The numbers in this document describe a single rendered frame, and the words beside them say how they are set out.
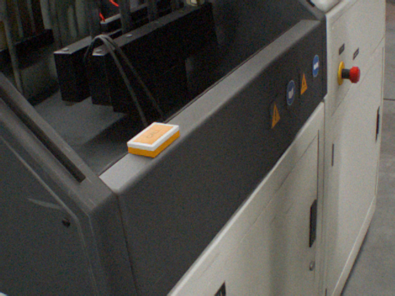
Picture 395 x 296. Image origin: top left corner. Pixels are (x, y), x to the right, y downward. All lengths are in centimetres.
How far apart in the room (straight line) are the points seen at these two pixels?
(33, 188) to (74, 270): 9
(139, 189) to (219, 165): 16
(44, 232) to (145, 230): 10
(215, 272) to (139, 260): 19
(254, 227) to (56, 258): 36
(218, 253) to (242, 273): 11
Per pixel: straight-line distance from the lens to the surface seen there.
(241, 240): 75
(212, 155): 61
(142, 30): 87
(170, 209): 55
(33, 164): 46
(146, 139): 53
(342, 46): 115
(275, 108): 78
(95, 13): 82
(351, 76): 114
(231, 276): 74
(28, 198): 49
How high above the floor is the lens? 118
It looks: 27 degrees down
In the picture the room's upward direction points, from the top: 6 degrees counter-clockwise
